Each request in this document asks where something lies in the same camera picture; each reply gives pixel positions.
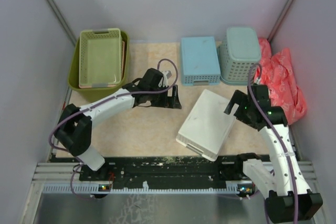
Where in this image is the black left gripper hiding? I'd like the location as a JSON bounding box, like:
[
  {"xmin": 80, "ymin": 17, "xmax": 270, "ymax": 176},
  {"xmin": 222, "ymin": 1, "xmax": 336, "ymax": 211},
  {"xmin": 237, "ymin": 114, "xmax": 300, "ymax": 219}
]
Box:
[{"xmin": 149, "ymin": 84, "xmax": 182, "ymax": 110}]

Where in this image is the white plastic bin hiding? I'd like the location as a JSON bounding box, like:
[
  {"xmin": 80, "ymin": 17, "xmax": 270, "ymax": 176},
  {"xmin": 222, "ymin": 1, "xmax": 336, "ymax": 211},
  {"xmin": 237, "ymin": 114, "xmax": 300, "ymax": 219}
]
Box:
[{"xmin": 176, "ymin": 89, "xmax": 236, "ymax": 162}]

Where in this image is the light blue perforated bin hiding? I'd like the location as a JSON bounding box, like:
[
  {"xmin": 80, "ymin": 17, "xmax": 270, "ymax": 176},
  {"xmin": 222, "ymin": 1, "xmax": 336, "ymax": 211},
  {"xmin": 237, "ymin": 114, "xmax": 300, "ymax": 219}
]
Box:
[{"xmin": 180, "ymin": 36, "xmax": 221, "ymax": 86}]

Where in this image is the pale green perforated basket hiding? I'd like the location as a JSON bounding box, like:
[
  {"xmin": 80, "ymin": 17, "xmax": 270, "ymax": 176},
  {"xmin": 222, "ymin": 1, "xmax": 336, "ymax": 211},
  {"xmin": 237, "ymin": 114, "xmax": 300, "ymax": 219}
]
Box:
[{"xmin": 217, "ymin": 26, "xmax": 261, "ymax": 86}]

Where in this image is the light green perforated bin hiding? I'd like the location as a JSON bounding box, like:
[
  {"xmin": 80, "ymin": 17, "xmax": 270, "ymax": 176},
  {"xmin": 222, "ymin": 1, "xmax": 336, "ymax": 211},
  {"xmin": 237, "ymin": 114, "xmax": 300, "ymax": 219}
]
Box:
[{"xmin": 79, "ymin": 28, "xmax": 124, "ymax": 89}]

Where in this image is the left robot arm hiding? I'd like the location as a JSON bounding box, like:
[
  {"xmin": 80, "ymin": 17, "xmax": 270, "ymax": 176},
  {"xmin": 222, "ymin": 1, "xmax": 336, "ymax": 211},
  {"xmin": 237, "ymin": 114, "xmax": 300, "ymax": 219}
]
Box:
[{"xmin": 53, "ymin": 68, "xmax": 182, "ymax": 180}]

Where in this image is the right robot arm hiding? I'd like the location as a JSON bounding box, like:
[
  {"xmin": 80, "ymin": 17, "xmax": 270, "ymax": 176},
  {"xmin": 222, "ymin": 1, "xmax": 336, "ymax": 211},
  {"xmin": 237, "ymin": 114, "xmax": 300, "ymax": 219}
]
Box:
[{"xmin": 224, "ymin": 84, "xmax": 323, "ymax": 223}]

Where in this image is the red plastic bag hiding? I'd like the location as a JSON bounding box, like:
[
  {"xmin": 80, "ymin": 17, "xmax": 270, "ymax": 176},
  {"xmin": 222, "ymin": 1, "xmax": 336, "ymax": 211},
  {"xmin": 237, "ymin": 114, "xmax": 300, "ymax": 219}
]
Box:
[{"xmin": 255, "ymin": 38, "xmax": 308, "ymax": 125}]

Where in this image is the salmon pink perforated bin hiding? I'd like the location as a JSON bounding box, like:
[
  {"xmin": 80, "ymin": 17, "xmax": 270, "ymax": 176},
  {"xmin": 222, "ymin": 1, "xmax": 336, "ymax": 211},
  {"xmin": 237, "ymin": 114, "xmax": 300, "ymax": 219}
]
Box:
[{"xmin": 79, "ymin": 39, "xmax": 125, "ymax": 89}]

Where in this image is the olive green tub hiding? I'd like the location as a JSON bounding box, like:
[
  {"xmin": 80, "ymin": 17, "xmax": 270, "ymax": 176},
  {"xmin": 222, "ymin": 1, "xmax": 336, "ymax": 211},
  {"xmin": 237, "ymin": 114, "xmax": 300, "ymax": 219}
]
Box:
[{"xmin": 68, "ymin": 30, "xmax": 130, "ymax": 103}]

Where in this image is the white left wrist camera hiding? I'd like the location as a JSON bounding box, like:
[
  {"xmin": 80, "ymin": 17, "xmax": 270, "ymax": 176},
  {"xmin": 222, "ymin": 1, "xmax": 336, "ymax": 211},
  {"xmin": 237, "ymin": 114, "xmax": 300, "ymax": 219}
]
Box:
[{"xmin": 159, "ymin": 70, "xmax": 172, "ymax": 88}]

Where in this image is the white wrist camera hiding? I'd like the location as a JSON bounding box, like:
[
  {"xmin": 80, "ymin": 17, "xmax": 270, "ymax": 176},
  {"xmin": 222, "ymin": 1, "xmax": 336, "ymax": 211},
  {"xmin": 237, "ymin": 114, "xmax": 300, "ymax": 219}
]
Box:
[
  {"xmin": 159, "ymin": 70, "xmax": 172, "ymax": 88},
  {"xmin": 253, "ymin": 76, "xmax": 261, "ymax": 85}
]

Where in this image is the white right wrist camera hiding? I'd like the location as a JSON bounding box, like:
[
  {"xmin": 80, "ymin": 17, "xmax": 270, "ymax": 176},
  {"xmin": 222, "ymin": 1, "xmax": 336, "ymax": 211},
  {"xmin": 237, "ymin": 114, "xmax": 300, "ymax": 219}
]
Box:
[{"xmin": 253, "ymin": 76, "xmax": 261, "ymax": 85}]

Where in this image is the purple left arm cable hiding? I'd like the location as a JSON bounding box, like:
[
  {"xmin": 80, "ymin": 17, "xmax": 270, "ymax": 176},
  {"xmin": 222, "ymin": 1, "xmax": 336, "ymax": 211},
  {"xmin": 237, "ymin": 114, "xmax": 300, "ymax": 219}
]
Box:
[{"xmin": 49, "ymin": 59, "xmax": 179, "ymax": 200}]

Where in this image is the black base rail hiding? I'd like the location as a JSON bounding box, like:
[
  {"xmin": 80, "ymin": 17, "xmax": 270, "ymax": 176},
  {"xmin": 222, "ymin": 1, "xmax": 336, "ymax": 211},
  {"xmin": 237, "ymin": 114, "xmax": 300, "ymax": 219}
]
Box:
[{"xmin": 79, "ymin": 155, "xmax": 246, "ymax": 189}]

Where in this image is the white slotted cable duct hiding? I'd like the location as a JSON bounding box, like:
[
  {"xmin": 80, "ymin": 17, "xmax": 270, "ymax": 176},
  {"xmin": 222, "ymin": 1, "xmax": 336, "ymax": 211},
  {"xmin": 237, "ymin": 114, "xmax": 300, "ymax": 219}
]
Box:
[{"xmin": 41, "ymin": 181, "xmax": 257, "ymax": 194}]

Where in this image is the aluminium frame rail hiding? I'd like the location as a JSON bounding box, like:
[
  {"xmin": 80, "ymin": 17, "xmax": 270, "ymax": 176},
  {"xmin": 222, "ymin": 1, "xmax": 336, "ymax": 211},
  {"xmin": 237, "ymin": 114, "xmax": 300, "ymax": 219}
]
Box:
[{"xmin": 34, "ymin": 162, "xmax": 85, "ymax": 183}]

